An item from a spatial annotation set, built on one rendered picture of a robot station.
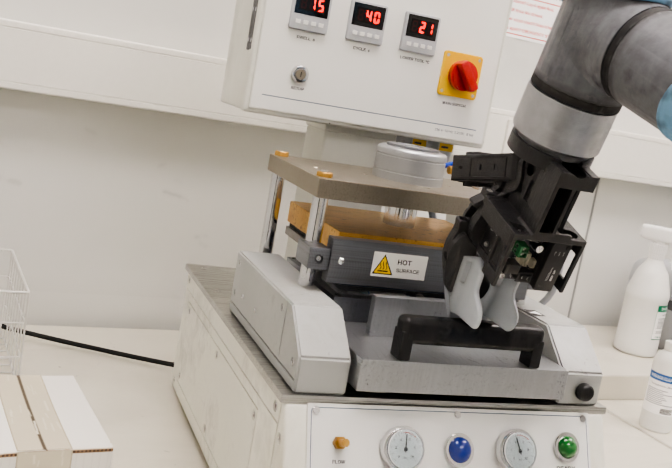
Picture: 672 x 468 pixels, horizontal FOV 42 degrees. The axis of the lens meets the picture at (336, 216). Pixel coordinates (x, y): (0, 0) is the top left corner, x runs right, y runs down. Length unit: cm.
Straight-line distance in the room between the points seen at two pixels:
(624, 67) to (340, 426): 39
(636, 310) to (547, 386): 90
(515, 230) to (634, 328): 107
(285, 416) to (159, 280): 76
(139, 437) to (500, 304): 49
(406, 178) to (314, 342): 24
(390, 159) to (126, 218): 63
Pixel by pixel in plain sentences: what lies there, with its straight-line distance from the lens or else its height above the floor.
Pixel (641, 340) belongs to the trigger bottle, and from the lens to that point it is 178.
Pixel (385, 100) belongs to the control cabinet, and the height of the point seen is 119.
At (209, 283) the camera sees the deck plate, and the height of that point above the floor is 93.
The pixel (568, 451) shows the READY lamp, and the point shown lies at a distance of 91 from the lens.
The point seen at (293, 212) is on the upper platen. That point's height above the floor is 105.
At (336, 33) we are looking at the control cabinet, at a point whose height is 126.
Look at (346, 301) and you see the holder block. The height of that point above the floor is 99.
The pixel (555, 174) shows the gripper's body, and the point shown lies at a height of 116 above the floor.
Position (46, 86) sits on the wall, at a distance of 137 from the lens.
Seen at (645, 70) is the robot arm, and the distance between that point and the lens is 65.
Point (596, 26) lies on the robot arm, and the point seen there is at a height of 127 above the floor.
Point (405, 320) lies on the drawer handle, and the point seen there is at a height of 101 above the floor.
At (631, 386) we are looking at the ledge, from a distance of 165.
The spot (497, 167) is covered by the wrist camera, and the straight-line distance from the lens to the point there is 78.
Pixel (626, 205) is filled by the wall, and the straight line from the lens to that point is 198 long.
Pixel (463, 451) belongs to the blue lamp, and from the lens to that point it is 84.
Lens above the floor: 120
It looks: 8 degrees down
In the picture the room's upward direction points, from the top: 10 degrees clockwise
